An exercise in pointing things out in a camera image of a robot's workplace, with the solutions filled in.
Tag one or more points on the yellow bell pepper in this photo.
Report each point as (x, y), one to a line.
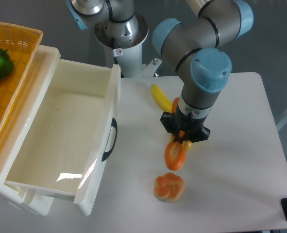
(186, 144)

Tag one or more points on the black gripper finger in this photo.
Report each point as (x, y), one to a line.
(198, 135)
(167, 120)

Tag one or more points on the orange woven plastic basket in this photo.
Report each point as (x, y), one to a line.
(21, 43)

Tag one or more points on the white plastic drawer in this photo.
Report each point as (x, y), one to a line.
(73, 133)

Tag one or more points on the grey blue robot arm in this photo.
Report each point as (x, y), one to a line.
(190, 50)

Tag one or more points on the yellow banana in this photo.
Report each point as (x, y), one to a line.
(160, 98)

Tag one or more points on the white plastic drawer cabinet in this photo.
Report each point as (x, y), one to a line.
(23, 111)

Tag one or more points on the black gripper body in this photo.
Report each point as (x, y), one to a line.
(187, 122)

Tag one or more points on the round knotted bread roll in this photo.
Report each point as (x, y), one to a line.
(169, 187)

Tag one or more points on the long orange baguette bread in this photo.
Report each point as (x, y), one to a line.
(175, 153)

